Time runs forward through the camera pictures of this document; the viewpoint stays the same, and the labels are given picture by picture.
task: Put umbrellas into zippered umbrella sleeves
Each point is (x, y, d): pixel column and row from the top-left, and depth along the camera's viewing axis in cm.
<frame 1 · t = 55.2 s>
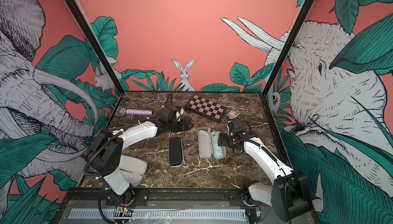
left hand: (190, 124, 89), fingers open
right hand: (221, 139, 85), fingers open
mint green folded umbrella: (219, 152, 87), point 4 cm above the table
black zippered umbrella case: (175, 151, 88), point 3 cm above the table
folding chess board: (206, 108, 110), point 3 cm above the table
purple glitter microphone: (139, 112, 106), point 4 cm above the table

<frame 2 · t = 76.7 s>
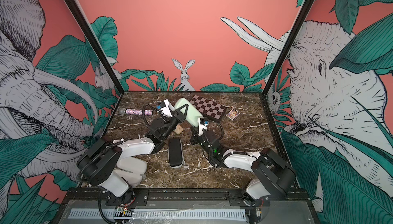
left hand: (188, 104, 77), fingers open
right hand: (189, 125, 82), fingers closed
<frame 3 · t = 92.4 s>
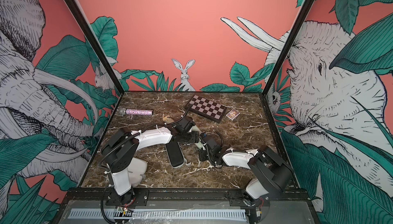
left hand: (196, 135, 92), fingers open
right hand: (198, 150, 89), fingers closed
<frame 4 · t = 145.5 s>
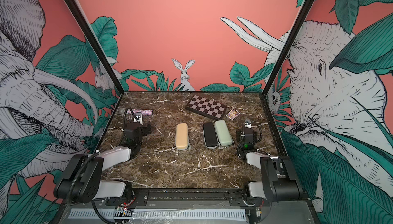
left hand: (140, 119, 90), fingers open
right hand: (246, 126, 93), fingers open
black zippered umbrella case: (210, 135, 95), point 4 cm above the table
